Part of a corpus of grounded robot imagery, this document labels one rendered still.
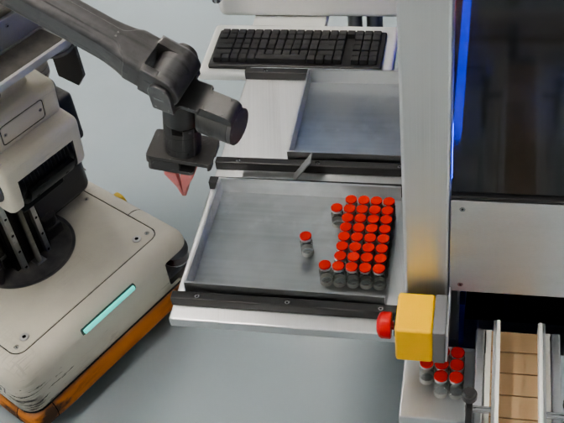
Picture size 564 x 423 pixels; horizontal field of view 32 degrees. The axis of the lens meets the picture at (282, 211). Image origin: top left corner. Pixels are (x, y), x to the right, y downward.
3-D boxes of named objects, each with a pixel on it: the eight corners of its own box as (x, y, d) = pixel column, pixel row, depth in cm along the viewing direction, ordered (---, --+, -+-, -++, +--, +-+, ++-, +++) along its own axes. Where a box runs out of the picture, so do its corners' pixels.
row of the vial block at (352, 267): (372, 213, 175) (370, 195, 172) (358, 289, 163) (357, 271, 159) (359, 212, 175) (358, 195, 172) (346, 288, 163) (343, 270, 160)
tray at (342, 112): (473, 85, 198) (473, 71, 195) (467, 172, 180) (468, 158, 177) (309, 81, 205) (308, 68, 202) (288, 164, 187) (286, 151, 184)
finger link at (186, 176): (194, 210, 153) (192, 166, 147) (150, 202, 154) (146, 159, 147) (204, 180, 158) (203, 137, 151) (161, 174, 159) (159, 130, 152)
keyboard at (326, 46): (387, 36, 226) (387, 27, 224) (380, 72, 216) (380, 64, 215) (221, 33, 234) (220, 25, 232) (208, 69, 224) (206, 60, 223)
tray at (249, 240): (401, 200, 177) (400, 186, 174) (385, 310, 159) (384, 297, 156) (221, 190, 184) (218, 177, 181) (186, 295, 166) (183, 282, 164)
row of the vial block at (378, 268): (396, 215, 174) (395, 196, 171) (385, 291, 162) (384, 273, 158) (383, 214, 174) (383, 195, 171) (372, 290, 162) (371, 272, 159)
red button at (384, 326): (404, 324, 145) (403, 306, 142) (401, 345, 142) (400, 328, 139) (378, 321, 145) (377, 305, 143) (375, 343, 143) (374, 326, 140)
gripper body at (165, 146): (210, 174, 147) (210, 138, 142) (145, 164, 148) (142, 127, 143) (220, 147, 152) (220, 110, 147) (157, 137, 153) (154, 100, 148)
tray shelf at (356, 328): (473, 77, 202) (474, 70, 201) (456, 347, 155) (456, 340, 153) (251, 73, 212) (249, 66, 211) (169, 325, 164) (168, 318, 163)
